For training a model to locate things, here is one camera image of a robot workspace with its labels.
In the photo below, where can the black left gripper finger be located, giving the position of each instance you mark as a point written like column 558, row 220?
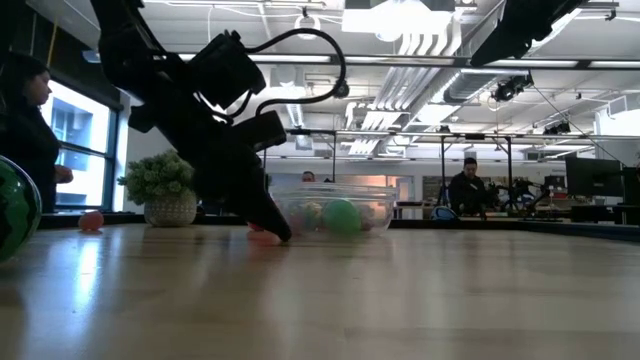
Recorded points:
column 235, row 190
column 260, row 131

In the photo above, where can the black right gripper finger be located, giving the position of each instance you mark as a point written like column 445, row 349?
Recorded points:
column 507, row 37

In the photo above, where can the red toy tomato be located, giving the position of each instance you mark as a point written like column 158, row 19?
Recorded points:
column 256, row 227

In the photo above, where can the yellow toy pineapple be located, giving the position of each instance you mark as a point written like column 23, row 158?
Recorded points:
column 311, row 215

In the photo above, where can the green round toy fruit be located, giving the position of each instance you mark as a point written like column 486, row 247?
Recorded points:
column 341, row 217

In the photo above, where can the small pink-red toy fruit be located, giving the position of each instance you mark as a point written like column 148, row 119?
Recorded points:
column 91, row 221

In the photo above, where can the clear plastic tupperware container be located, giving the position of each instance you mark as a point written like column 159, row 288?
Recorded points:
column 380, row 210

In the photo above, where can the green striped toy watermelon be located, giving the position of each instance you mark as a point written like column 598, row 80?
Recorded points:
column 15, row 210

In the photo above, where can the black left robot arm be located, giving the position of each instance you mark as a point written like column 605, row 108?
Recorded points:
column 130, row 45

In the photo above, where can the black ceiling spotlight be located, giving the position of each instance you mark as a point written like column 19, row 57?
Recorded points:
column 512, row 87

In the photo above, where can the green grape bunch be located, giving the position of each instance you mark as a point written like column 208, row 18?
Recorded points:
column 155, row 175

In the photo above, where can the person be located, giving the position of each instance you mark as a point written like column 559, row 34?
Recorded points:
column 467, row 192
column 25, row 140
column 308, row 176

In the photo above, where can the long ceiling light strip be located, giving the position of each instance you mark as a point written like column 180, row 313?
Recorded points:
column 300, row 58

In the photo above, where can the large office window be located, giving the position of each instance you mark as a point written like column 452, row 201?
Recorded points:
column 80, row 150

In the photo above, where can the white ceiling light panel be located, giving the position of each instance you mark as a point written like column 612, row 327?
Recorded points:
column 395, row 20

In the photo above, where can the black computer monitor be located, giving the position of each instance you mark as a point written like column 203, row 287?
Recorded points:
column 632, row 185
column 595, row 177

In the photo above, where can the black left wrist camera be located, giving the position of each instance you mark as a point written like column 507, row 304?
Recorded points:
column 225, row 70

